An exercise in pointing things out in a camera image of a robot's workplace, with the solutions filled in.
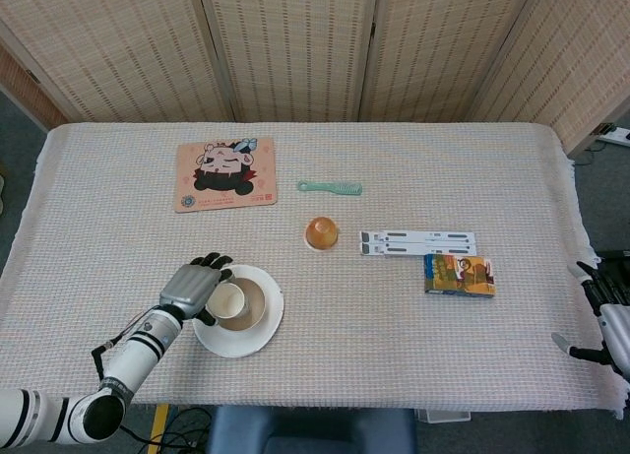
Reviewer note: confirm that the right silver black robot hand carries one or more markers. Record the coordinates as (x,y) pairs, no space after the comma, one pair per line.
(617,326)

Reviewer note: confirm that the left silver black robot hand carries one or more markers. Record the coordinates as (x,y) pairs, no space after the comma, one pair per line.
(189,289)

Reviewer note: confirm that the white paper cup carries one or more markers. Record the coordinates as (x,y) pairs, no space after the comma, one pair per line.
(224,301)

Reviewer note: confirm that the beige bowl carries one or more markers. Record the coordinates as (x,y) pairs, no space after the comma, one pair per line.
(256,301)

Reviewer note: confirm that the white paper plate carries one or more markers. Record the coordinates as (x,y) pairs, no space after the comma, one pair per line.
(236,345)

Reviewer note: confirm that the orange translucent jelly cup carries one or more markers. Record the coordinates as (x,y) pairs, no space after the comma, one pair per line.
(322,233)

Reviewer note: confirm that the cartoon girl mouse pad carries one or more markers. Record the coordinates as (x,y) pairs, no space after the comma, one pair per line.
(224,175)

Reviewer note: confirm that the blue orange cardboard box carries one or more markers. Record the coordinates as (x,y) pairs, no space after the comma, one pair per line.
(458,276)

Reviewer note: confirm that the blue padded seat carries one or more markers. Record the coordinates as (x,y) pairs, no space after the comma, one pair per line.
(305,432)

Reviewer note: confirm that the green plastic comb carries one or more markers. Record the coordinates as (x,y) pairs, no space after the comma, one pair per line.
(344,189)

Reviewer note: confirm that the white power strip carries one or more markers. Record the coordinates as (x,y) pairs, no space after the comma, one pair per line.
(621,135)

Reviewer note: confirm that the clear plastic box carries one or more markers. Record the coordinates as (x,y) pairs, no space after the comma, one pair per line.
(443,415)

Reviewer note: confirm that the pale woven tablecloth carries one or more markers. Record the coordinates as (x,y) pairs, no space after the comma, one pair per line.
(394,350)

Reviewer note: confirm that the white folding laptop stand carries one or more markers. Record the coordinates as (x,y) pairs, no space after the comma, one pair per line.
(418,242)

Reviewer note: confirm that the woven folding screen panel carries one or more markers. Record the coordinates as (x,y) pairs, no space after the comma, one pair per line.
(443,45)
(123,45)
(295,45)
(19,89)
(581,55)

